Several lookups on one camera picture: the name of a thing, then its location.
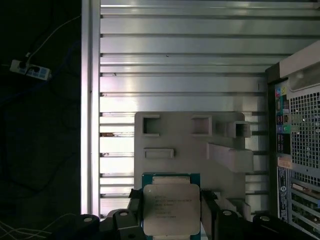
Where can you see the grey parts rack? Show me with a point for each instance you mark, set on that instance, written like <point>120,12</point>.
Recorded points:
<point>180,155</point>

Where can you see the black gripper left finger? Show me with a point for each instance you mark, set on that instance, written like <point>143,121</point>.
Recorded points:
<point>120,225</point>

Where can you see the white power strip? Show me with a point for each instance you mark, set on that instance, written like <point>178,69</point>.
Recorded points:
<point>30,71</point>

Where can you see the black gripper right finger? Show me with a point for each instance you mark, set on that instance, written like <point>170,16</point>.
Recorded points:
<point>225,225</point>

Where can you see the black PC case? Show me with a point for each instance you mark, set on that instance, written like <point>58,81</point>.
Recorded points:
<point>300,72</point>

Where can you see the silver CPU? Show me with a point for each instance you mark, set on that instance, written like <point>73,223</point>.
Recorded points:
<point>172,205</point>

